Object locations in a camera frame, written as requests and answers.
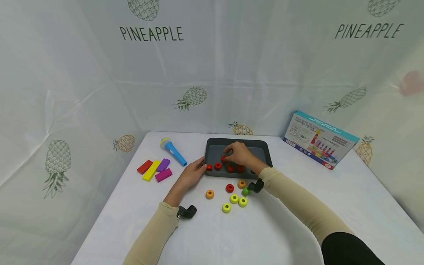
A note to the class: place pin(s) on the person's left hand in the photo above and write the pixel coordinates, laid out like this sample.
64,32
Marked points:
187,178

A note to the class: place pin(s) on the person's right hand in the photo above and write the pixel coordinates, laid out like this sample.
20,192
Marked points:
243,155

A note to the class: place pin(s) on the person's right fingers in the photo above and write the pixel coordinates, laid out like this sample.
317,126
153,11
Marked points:
232,151

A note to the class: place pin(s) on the person's left fingers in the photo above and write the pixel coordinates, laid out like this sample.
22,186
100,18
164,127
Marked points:
200,166

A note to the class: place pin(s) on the dark grey plastic tray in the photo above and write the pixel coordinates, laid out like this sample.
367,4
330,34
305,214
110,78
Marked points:
215,150

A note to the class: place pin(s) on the person's left forearm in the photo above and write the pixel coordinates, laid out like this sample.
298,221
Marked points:
150,235

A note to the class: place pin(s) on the person's right forearm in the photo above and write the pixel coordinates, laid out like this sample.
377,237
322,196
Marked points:
298,202

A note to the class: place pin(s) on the blue toy microphone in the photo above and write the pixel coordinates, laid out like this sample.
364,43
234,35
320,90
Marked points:
174,151

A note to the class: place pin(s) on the purple rectangular block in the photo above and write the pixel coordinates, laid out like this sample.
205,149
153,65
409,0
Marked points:
163,165

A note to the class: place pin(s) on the magenta rectangular block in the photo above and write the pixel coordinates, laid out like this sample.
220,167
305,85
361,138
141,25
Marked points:
163,175

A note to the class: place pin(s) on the black wrist band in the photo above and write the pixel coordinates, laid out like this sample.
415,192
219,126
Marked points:
256,186
187,212

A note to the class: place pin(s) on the yellow rectangular block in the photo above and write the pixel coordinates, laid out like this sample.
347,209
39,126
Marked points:
151,170

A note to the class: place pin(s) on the red rectangular block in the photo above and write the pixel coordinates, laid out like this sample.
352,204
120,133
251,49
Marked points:
144,167

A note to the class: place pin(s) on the teal and white toy box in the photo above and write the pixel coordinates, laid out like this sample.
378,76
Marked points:
319,141

